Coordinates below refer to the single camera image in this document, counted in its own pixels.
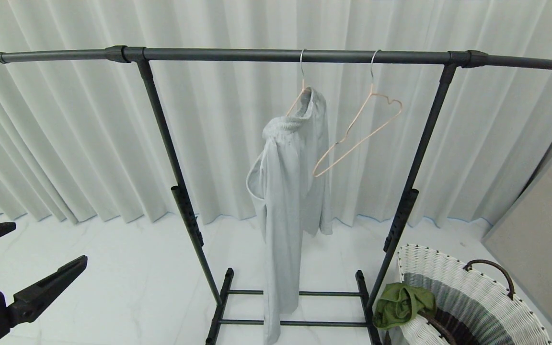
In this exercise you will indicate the green garment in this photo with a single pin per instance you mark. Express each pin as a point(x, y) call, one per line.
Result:
point(400, 304)

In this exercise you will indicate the pale grey shorts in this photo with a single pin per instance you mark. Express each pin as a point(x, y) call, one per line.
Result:
point(285, 201)

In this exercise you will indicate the pink clothes hanger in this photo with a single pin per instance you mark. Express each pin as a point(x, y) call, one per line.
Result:
point(302, 72)
point(372, 81)

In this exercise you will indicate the white laundry basket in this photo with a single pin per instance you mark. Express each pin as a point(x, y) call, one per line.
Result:
point(487, 306)

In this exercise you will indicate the black clothes rack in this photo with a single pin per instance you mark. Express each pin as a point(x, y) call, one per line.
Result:
point(233, 54)

